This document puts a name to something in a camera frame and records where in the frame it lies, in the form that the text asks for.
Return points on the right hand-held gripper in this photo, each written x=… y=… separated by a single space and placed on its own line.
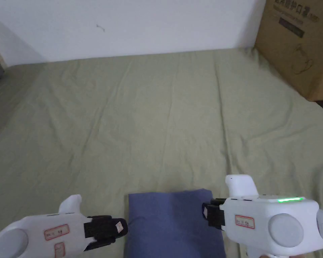
x=271 y=223

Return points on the brown cardboard carton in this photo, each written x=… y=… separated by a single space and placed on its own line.
x=298 y=43

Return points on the bed with pale green sheet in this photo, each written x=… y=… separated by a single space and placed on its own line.
x=140 y=115

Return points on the folded blue garment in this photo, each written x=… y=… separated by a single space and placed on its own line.
x=172 y=225

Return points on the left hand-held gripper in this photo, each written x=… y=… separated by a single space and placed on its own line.
x=37 y=233

